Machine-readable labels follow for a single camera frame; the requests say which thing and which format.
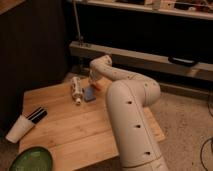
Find green plate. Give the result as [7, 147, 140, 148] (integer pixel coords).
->
[9, 146, 53, 171]

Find upper wooden shelf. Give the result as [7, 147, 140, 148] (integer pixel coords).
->
[66, 0, 213, 22]

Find wooden table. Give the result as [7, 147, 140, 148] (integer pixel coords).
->
[18, 77, 166, 171]

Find black cable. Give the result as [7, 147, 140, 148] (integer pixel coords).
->
[199, 136, 213, 171]

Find black case handle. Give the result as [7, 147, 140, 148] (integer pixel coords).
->
[168, 57, 198, 67]

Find long wooden case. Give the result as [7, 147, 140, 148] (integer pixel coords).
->
[69, 41, 213, 82]

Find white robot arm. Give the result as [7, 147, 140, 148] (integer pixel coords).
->
[89, 55, 169, 171]

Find white paper cup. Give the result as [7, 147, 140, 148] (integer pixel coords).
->
[6, 115, 35, 143]

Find metal pole stand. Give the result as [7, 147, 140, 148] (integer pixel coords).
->
[72, 0, 90, 47]

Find clear plastic bottle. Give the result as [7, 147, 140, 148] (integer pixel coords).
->
[71, 76, 83, 105]

